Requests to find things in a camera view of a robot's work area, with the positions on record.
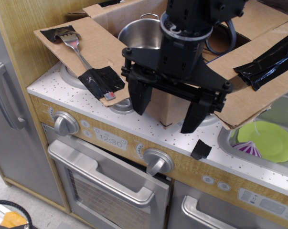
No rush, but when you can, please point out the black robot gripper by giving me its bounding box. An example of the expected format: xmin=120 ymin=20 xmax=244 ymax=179
xmin=122 ymin=13 xmax=233 ymax=134

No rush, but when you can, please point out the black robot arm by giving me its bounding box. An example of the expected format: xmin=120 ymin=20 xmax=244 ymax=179
xmin=122 ymin=0 xmax=245 ymax=134

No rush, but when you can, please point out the black tape piece on counter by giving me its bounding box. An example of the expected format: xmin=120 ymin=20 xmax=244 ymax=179
xmin=191 ymin=139 xmax=212 ymax=160

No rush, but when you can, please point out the right silver stove knob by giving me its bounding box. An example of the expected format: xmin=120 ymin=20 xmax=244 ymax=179
xmin=143 ymin=148 xmax=174 ymax=176

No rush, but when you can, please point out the silver stove knob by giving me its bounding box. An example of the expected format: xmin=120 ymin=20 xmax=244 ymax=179
xmin=53 ymin=111 xmax=80 ymax=136
xmin=143 ymin=148 xmax=174 ymax=176

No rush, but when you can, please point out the toy oven clock display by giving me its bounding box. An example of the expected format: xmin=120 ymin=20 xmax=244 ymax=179
xmin=93 ymin=127 xmax=128 ymax=151

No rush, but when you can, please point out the stainless steel pot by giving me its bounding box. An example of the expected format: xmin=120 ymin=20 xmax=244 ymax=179
xmin=118 ymin=13 xmax=162 ymax=50

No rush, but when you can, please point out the purple toy onion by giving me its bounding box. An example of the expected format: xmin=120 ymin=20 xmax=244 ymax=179
xmin=232 ymin=141 xmax=262 ymax=158

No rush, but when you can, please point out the large cardboard box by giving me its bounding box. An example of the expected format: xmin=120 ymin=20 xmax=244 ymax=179
xmin=35 ymin=0 xmax=288 ymax=133

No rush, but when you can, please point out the left silver stove knob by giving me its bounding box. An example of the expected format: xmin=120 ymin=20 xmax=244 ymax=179
xmin=53 ymin=111 xmax=80 ymax=136

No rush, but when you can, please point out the silver dishwasher door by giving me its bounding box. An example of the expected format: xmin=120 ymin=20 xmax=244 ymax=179
xmin=167 ymin=181 xmax=288 ymax=229

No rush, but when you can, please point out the green plastic plate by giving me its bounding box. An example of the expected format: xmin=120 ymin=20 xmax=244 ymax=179
xmin=237 ymin=121 xmax=288 ymax=163

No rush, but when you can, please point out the silver toy sink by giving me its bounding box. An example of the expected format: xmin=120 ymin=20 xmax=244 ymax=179
xmin=218 ymin=93 xmax=288 ymax=176

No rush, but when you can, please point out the silver metal fork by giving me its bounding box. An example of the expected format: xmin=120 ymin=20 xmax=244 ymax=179
xmin=59 ymin=32 xmax=116 ymax=101

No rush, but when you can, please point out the silver toy oven door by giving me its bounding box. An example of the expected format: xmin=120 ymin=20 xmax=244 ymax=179
xmin=48 ymin=140 xmax=171 ymax=229

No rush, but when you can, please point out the black tape on right flap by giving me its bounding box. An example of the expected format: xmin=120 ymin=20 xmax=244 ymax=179
xmin=229 ymin=36 xmax=288 ymax=92

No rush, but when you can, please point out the black tape on fork tines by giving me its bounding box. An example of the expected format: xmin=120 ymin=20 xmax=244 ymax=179
xmin=40 ymin=25 xmax=81 ymax=43

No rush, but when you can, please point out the grey toy fridge door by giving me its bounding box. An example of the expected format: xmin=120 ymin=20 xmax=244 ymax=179
xmin=0 ymin=33 xmax=64 ymax=207

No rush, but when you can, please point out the black tape on fork handle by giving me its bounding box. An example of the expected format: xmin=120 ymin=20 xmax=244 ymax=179
xmin=78 ymin=66 xmax=125 ymax=101

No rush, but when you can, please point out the grey cable bundle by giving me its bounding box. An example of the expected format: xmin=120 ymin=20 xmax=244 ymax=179
xmin=205 ymin=20 xmax=237 ymax=55

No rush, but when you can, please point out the silver stove burner ring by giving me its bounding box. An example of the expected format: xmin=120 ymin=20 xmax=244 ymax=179
xmin=59 ymin=62 xmax=89 ymax=90

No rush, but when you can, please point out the silver fridge door handle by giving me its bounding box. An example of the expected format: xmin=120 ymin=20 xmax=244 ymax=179
xmin=0 ymin=62 xmax=27 ymax=130

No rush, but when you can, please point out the orange object in black ring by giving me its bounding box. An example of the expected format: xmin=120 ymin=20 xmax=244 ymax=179
xmin=0 ymin=200 xmax=33 ymax=229

